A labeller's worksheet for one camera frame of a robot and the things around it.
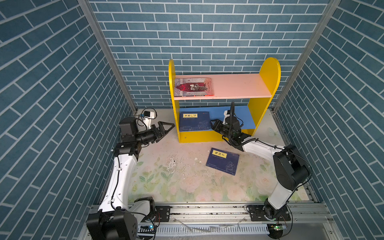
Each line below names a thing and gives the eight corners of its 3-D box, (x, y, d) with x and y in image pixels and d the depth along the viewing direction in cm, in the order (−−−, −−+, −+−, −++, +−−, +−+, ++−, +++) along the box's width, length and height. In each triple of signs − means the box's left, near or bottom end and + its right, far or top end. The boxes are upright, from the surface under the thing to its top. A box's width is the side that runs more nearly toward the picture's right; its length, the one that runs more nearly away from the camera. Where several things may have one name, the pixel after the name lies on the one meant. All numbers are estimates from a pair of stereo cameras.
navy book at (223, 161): (205, 166, 93) (205, 164, 90) (211, 149, 100) (211, 146, 98) (235, 176, 89) (236, 174, 87) (239, 157, 97) (240, 155, 94)
